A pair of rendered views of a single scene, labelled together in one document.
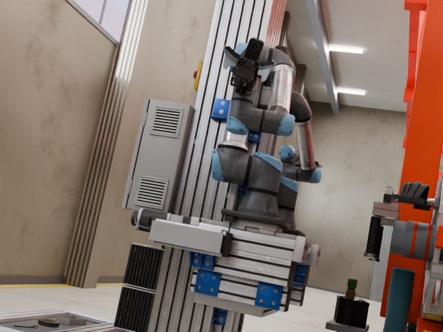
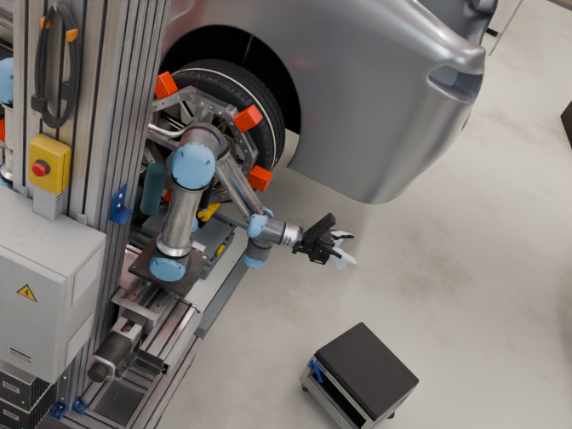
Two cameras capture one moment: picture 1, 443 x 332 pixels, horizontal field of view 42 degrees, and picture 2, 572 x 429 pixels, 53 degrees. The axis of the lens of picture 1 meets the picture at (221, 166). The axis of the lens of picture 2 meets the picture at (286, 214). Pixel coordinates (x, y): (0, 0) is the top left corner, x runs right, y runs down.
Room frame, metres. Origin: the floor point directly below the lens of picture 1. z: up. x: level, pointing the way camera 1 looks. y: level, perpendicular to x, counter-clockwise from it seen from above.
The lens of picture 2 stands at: (2.16, 1.30, 2.38)
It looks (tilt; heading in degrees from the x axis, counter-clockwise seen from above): 39 degrees down; 257
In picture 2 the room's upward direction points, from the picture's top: 23 degrees clockwise
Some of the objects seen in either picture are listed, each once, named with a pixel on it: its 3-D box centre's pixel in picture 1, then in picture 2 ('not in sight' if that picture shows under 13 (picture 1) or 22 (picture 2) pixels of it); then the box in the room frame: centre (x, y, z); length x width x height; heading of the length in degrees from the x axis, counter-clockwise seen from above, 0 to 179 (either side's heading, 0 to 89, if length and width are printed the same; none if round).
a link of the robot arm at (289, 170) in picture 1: (289, 173); not in sight; (2.92, -0.34, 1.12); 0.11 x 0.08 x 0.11; 59
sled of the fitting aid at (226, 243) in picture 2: not in sight; (180, 235); (2.14, -1.03, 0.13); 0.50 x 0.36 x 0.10; 161
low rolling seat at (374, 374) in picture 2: not in sight; (354, 385); (1.17, -0.27, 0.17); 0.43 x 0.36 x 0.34; 135
